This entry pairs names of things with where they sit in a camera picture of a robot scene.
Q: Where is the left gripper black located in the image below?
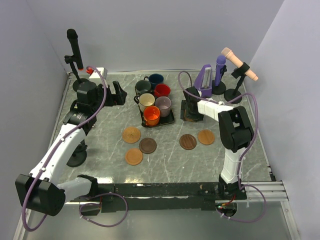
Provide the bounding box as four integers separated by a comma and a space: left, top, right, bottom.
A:
91, 81, 127, 114

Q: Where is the dark wood coaster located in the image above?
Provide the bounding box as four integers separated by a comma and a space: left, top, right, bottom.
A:
139, 137, 157, 154
179, 134, 197, 150

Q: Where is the light wood coaster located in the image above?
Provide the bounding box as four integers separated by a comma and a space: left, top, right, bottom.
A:
197, 129, 215, 145
124, 148, 143, 166

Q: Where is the woven rattan coaster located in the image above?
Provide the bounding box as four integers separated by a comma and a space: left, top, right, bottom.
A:
184, 116, 202, 122
122, 126, 141, 144

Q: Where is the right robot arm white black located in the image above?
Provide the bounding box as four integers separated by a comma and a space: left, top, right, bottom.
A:
183, 86, 255, 199

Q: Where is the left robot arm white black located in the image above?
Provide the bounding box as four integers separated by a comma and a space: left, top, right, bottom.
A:
15, 81, 127, 216

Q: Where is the dark green mug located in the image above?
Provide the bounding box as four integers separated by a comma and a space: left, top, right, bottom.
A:
134, 80, 152, 95

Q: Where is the lilac mug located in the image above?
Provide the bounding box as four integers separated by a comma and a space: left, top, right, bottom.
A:
155, 96, 172, 118

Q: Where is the cream mug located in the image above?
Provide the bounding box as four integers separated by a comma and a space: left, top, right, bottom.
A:
133, 93, 156, 113

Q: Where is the purple metronome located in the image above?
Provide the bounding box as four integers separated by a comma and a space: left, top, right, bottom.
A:
193, 64, 213, 98

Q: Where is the red mug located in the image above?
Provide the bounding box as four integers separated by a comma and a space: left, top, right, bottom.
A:
154, 83, 171, 98

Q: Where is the black serving tray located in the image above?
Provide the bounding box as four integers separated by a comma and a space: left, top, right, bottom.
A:
133, 94, 175, 129

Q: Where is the purple microphone black stand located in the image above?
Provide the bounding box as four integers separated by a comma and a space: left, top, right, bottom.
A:
211, 65, 227, 95

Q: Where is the orange mug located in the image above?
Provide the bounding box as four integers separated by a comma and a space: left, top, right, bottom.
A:
143, 105, 161, 127

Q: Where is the blue mug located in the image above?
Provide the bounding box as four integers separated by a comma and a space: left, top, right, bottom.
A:
143, 73, 164, 89

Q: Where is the left black microphone stand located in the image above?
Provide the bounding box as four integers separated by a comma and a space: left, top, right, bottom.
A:
64, 55, 89, 92

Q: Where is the black round stand base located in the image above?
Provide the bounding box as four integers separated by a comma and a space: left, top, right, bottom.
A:
66, 140, 88, 168

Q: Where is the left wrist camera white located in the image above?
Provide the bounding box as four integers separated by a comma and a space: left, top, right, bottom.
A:
86, 67, 108, 81

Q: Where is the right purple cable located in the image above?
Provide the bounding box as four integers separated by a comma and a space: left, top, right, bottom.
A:
177, 71, 267, 224

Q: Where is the purple cable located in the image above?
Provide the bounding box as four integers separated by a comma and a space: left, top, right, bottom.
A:
177, 71, 267, 224
21, 65, 130, 232

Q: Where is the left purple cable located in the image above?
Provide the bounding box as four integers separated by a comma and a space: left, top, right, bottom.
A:
21, 65, 130, 232

